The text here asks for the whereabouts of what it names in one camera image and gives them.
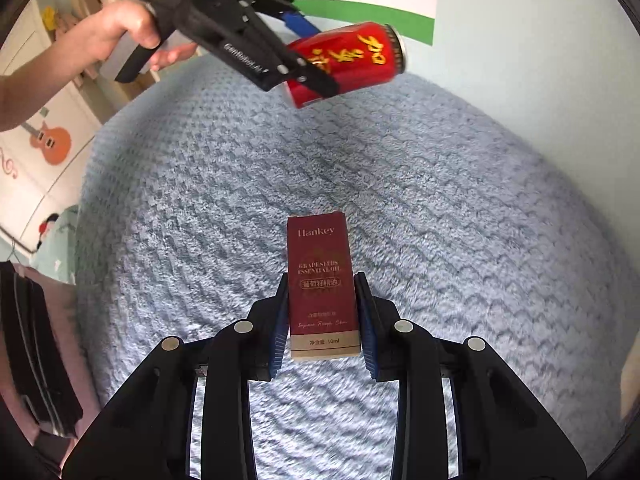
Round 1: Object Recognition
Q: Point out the white wardrobe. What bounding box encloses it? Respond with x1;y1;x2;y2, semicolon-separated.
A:
0;0;108;256

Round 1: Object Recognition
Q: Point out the pink music note sticker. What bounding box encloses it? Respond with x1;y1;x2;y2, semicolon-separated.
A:
0;147;21;181

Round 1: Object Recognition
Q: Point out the red drink can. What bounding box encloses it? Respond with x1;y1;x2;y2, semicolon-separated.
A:
284;21;408;110

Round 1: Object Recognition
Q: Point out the dark red carton box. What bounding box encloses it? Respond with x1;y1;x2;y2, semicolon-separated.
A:
287;212;362;362

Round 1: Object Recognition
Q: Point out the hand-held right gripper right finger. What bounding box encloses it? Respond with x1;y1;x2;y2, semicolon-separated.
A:
354;272;587;480

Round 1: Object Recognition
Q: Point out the black bag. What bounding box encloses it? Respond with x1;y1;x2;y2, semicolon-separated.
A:
0;260;84;441

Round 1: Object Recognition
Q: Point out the person's left hand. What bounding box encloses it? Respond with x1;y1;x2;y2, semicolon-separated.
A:
65;0;198;75

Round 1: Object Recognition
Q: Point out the blue knitted blanket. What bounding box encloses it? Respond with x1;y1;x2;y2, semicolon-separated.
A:
75;55;626;480

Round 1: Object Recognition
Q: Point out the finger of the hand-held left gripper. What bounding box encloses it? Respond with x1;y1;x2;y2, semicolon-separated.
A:
240;2;343;97
247;0;326;41

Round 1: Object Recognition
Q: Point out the cartoon figure wall sticker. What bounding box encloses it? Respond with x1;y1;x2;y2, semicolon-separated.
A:
34;212;62;252

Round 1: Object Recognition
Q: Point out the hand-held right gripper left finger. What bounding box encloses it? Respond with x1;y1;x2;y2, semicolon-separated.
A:
60;272;291;480

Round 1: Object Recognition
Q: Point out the orange guitar wall sticker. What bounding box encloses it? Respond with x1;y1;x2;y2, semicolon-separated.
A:
20;120;72;166

